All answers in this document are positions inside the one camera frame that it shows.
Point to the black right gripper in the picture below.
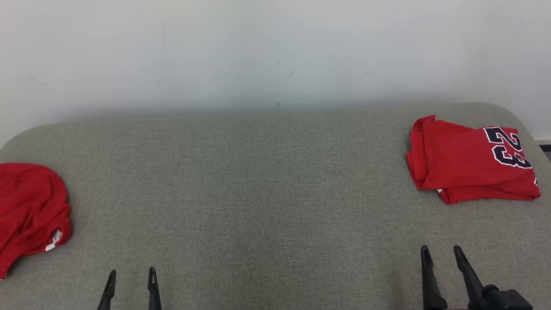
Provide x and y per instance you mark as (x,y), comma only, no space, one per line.
(508,301)

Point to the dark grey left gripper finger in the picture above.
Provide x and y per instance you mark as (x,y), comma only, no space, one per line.
(153,292)
(107,297)

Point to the red shorts with white lining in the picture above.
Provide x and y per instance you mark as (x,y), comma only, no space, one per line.
(30,206)

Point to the red jersey with number 23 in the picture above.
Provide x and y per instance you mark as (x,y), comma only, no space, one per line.
(460,163)

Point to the grey fabric sofa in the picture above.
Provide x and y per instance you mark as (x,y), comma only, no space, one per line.
(258,193)

